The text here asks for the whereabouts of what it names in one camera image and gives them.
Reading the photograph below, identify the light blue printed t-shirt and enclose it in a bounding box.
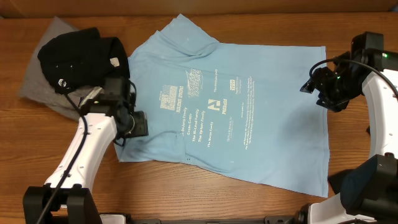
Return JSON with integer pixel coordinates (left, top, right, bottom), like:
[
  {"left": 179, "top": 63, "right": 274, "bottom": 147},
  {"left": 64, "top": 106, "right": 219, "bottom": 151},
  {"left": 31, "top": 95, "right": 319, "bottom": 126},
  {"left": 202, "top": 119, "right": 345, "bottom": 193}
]
[{"left": 116, "top": 16, "right": 330, "bottom": 197}]

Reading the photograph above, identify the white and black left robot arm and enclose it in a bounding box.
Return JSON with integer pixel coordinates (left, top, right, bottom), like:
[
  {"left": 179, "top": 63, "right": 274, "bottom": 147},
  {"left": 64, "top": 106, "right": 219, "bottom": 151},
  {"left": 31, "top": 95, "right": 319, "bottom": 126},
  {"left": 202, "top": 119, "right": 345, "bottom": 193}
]
[{"left": 22, "top": 77, "right": 149, "bottom": 224}]

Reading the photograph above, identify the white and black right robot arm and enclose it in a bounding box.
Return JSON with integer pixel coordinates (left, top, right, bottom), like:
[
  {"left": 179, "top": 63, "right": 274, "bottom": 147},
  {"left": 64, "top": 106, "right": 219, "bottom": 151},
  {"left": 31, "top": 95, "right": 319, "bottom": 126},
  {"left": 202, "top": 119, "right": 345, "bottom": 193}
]
[{"left": 286, "top": 32, "right": 397, "bottom": 223}]

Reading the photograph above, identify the black folded garment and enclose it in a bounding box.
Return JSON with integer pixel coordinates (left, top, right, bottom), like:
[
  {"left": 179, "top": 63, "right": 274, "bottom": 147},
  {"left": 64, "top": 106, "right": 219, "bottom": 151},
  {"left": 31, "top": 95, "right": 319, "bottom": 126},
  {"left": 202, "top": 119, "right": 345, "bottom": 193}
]
[{"left": 37, "top": 27, "right": 130, "bottom": 94}]

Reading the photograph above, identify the black cloth at table edge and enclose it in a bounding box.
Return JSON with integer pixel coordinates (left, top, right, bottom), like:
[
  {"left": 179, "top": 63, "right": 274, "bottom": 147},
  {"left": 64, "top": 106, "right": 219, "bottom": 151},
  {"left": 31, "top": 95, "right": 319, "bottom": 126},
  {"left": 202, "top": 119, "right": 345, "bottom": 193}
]
[{"left": 328, "top": 169, "right": 354, "bottom": 194}]

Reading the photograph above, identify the grey folded garment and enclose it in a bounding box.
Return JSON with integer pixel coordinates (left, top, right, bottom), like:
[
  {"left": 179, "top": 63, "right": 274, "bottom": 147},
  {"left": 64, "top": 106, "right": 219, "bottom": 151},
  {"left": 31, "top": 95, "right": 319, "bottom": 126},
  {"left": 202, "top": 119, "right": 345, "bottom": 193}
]
[{"left": 19, "top": 17, "right": 103, "bottom": 121}]

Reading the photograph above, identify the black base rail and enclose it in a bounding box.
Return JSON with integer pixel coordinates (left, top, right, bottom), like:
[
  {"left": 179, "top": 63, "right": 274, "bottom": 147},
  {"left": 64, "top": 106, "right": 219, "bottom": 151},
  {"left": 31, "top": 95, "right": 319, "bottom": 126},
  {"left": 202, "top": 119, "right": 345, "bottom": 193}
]
[{"left": 99, "top": 213, "right": 299, "bottom": 224}]

